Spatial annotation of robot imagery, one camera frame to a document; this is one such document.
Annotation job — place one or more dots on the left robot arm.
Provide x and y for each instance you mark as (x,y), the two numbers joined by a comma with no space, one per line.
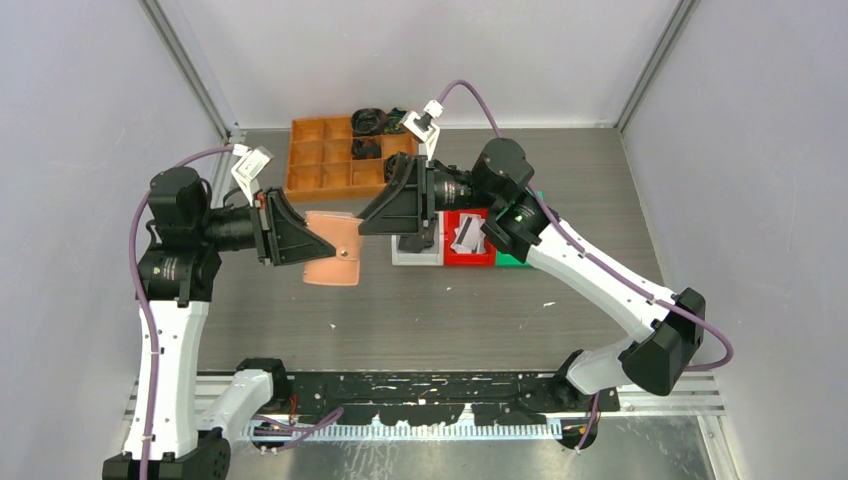
(174,281)

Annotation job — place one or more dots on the white cards in red bin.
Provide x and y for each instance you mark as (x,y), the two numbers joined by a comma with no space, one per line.
(469,238)

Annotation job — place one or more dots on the tan leather card holder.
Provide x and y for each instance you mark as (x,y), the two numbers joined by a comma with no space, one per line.
(341,231)

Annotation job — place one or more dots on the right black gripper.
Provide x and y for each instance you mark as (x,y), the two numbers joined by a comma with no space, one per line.
(403,208)

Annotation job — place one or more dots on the black rolled belt top right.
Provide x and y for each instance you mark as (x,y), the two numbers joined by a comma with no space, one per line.
(393,125)

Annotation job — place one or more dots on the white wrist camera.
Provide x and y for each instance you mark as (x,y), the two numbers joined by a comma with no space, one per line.
(423,127)
(247,168)

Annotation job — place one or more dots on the green bin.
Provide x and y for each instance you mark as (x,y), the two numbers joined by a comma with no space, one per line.
(518,227)

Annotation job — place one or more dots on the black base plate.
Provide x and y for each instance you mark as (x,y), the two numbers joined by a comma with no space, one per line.
(426,398)

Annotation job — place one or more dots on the red bin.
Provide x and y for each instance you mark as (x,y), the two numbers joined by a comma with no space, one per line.
(475,260)

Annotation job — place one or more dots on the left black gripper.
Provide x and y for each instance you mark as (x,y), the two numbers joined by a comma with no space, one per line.
(281,235)

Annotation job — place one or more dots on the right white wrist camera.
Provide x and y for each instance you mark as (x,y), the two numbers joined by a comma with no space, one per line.
(423,127)

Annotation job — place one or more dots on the black rolled belt lower right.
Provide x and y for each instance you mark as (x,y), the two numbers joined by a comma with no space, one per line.
(392,169)

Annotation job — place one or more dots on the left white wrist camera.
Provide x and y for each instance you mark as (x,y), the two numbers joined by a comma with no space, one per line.
(247,168)

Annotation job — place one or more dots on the black rolled belt middle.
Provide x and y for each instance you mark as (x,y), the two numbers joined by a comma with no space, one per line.
(365,148)

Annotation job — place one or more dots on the black rolled belt top left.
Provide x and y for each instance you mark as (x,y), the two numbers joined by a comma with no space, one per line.
(368,122)

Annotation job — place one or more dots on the black rolled belt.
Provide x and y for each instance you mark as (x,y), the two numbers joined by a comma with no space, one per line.
(368,122)
(393,125)
(392,169)
(365,148)

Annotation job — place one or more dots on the orange compartment tray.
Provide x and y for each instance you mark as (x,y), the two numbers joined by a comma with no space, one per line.
(320,166)

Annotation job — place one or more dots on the white bin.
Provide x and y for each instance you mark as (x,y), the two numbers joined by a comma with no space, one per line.
(432,256)

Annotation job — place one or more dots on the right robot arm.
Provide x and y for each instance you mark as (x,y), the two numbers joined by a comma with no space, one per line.
(664,329)

